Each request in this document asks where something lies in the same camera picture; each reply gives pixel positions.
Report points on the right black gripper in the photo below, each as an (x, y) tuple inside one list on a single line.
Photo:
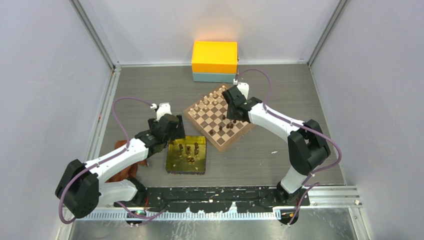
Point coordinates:
[(230, 114)]

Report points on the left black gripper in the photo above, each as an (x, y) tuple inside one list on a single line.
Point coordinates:
[(181, 130)]

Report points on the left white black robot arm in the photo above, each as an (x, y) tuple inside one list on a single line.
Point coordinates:
[(85, 185)]

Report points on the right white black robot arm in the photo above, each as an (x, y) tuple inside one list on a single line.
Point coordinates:
[(307, 146)]

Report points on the yellow transparent tray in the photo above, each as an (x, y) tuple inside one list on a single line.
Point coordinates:
[(177, 160)]

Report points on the wooden chessboard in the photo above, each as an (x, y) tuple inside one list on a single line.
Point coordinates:
[(209, 117)]

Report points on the grey-blue box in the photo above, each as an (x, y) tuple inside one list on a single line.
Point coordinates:
[(213, 77)]

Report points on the yellow box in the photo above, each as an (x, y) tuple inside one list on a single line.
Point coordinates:
[(218, 57)]

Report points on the brown cloth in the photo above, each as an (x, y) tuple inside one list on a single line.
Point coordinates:
[(127, 172)]

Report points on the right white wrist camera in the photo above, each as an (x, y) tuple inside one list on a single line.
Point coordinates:
[(243, 87)]

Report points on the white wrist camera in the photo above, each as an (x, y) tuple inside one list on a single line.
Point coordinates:
[(162, 109), (243, 87)]

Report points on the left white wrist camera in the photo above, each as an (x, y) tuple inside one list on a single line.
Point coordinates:
[(162, 109)]

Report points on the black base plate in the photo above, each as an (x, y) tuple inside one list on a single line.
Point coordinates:
[(246, 199)]

